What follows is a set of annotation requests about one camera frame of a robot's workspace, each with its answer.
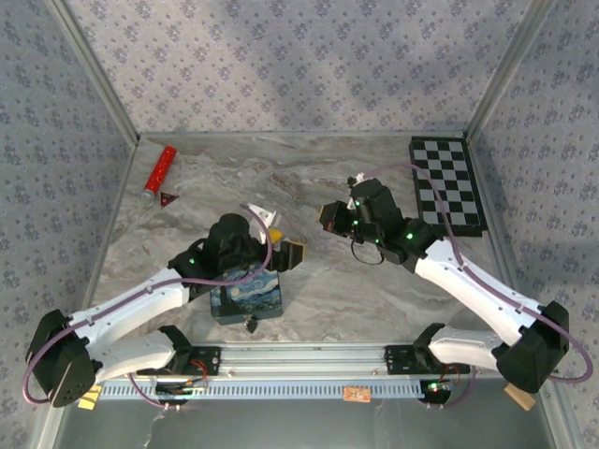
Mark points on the starry night painted tin box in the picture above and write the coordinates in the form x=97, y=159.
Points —
x=248, y=297

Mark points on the small black binder clip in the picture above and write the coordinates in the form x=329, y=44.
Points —
x=251, y=325

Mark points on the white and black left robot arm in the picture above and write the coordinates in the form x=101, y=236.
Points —
x=126, y=304

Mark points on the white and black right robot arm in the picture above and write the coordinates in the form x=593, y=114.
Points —
x=472, y=285

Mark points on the black and grey checkerboard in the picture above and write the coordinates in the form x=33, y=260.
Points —
x=447, y=187

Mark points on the small red triangle piece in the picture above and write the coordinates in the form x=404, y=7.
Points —
x=167, y=198

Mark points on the red glitter tube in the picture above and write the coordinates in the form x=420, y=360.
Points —
x=160, y=170

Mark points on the small orange label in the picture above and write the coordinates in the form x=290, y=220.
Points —
x=356, y=394

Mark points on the left controller board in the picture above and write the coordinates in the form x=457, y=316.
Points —
x=180, y=390

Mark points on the controller board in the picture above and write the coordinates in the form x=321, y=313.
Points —
x=180, y=390
x=436, y=390

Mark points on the right controller board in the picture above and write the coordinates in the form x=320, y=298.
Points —
x=436, y=390

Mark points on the yellow tape piece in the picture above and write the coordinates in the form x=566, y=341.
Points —
x=89, y=398

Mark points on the wooden block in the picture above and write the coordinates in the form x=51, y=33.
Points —
x=520, y=397

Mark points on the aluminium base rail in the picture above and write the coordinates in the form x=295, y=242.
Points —
x=299, y=360

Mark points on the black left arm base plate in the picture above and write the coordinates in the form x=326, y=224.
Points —
x=206, y=360

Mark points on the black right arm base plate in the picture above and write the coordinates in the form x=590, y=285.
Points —
x=398, y=359

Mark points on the aluminium frame post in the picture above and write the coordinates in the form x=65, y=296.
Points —
x=98, y=75
x=510, y=70

